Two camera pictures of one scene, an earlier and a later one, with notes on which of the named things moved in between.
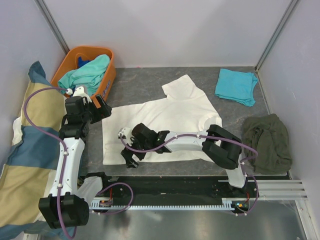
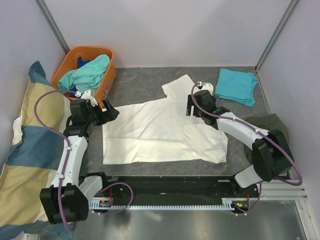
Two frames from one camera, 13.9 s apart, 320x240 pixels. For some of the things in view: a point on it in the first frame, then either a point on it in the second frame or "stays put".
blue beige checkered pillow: x=26 y=170 stays put
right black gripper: x=130 y=162 to x=189 y=107
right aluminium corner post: x=277 y=31 stays put
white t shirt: x=187 y=109 stays put
